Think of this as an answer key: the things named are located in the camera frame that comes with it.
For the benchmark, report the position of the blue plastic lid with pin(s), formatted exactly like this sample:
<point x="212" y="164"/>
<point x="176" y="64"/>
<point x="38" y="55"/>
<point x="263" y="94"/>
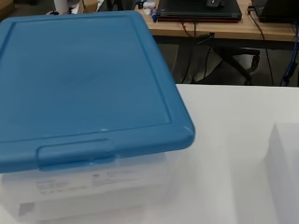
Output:
<point x="84" y="84"/>

